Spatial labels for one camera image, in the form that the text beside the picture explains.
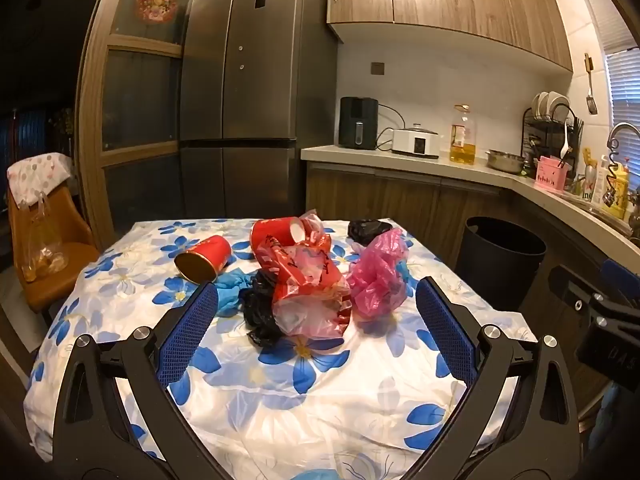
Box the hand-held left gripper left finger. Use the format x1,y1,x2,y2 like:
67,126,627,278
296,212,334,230
52,282,236,480

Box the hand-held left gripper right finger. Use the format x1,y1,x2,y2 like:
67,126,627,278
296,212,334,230
400,276,581,480

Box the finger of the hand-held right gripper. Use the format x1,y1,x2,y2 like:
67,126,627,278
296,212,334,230
601,258,640,307
547,265,601,322

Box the blue plastic bag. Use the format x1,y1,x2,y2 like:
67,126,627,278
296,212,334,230
216,269,261,317

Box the long black plastic bag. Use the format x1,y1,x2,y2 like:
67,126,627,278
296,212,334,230
239,269,283,348

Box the black trash bin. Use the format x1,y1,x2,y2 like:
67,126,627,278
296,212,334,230
456,216,547,311

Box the red paper cup gold inside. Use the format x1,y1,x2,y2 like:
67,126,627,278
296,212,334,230
174,235,232,282

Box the bright pink plastic bag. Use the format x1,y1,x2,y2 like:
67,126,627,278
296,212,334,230
347,228,408,318

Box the red printed plastic bag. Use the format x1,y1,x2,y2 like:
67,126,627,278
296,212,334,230
255,235,353,338

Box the red paper cup white inside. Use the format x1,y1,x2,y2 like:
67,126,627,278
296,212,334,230
250,216,307,261

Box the person's blue clothing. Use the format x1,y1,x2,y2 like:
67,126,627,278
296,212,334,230
587,384,640,461

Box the yellow detergent bottle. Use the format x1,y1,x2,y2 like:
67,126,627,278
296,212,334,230
602,162,630,218

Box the small condiment bottle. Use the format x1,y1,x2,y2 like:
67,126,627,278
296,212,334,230
582,147,599,196

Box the pink utensil holder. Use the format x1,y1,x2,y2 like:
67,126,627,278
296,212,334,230
535,156,571,192

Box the small crumpled black plastic bag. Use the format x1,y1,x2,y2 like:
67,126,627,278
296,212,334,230
347,218,393,246

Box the kitchen counter with wooden cabinets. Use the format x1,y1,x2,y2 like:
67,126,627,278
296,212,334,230
301,145,640,411

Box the orange leather chair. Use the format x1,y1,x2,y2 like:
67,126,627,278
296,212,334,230
7,180,101,311

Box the blue floral tablecloth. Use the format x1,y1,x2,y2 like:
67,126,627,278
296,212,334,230
25,217,538,480

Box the steel mixing bowl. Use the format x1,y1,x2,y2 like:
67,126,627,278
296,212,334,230
485,149,527,175

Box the chrome kitchen faucet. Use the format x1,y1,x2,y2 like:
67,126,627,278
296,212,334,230
607,122,640,162

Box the black dish rack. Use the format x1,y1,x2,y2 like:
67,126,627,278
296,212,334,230
522,102,583,177

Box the clear bag of fruit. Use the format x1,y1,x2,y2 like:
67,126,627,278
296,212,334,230
22,192,68,283

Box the cooking oil bottle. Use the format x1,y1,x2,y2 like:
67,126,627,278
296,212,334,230
449,104,477,165

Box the white rice cooker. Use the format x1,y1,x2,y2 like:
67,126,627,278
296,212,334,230
391,122,441,159

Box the white plates in rack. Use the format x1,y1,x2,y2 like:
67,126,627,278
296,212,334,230
531,91,571,121

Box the hanging metal spatula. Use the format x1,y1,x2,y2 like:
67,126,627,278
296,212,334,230
584,52,598,115

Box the window blinds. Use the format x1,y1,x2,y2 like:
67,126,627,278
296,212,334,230
604,47,640,136

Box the dotted white cloth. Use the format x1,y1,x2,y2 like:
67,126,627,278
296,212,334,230
6,152,73,209

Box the black air fryer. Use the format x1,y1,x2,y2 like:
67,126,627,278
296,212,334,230
339,96,379,151

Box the dark steel refrigerator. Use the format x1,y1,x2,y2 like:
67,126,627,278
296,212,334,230
179,0,338,223

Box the blue curtain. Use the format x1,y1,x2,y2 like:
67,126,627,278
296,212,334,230
0,110,48,171

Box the wooden glass-panel door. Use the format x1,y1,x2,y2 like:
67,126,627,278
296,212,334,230
75,0,231,251

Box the red flower door sticker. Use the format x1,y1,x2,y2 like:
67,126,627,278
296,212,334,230
135,0,176,23

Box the black power cable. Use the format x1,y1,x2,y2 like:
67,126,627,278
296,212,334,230
377,104,408,152

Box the wooden wall cabinet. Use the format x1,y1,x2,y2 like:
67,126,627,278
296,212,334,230
326,0,574,73

